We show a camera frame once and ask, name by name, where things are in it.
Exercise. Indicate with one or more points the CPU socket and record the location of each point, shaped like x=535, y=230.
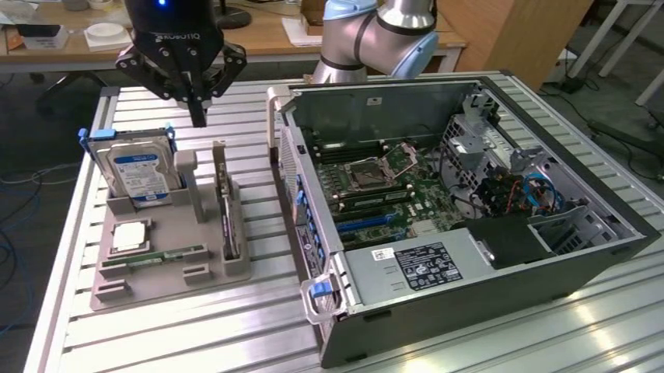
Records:
x=370, y=175

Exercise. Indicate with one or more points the perforated metal disk bay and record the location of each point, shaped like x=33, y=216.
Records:
x=466, y=155

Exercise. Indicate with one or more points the white paper stack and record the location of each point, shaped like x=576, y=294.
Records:
x=300, y=37

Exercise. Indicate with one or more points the long blue expansion slot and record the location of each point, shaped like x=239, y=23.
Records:
x=363, y=224

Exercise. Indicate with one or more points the grey parts rack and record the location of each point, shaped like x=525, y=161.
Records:
x=165, y=287

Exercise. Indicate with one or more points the white box with black lid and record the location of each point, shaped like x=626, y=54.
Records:
x=44, y=40

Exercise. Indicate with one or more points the black power adapter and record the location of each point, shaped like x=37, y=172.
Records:
x=570, y=85

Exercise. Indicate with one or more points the installed dark RAM stick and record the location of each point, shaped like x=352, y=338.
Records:
x=372, y=199

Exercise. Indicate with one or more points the green motherboard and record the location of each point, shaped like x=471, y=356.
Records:
x=414, y=210

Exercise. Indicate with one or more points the green RAM stick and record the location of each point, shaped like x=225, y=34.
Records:
x=155, y=257

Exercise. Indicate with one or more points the wooden cabinet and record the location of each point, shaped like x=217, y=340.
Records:
x=518, y=39

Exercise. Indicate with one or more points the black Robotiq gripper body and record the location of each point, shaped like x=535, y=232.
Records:
x=176, y=42

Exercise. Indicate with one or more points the hard disk in blue caddy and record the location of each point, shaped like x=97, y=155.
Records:
x=135, y=171

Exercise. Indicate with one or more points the low-profile GPU card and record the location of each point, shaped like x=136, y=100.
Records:
x=228, y=217

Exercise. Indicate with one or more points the grey power supply unit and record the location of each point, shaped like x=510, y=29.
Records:
x=383, y=279

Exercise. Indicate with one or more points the silver chipset heatsink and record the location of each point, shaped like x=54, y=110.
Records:
x=426, y=228

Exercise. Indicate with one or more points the short blue expansion slot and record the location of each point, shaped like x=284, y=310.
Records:
x=394, y=234

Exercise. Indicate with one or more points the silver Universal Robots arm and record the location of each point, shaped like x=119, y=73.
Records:
x=352, y=31

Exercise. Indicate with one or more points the metal socket cover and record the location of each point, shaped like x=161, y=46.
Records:
x=414, y=149

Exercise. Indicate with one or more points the white table frame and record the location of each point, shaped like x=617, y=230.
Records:
x=650, y=87

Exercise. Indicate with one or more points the wooden desk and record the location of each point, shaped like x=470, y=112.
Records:
x=232, y=42

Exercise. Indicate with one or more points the white tape roll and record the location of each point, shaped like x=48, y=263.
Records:
x=100, y=3

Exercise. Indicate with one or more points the black plastic air shroud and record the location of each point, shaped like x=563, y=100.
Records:
x=507, y=241

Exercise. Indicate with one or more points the grey cup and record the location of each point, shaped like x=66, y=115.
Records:
x=76, y=4

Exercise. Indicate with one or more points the black open PC case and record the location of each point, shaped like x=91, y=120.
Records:
x=466, y=311

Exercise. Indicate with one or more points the grey slanted disk bay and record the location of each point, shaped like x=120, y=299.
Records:
x=570, y=229

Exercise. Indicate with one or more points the silver CPU chip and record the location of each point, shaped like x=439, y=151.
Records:
x=128, y=237

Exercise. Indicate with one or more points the black round lamp base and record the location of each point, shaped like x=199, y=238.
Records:
x=235, y=19

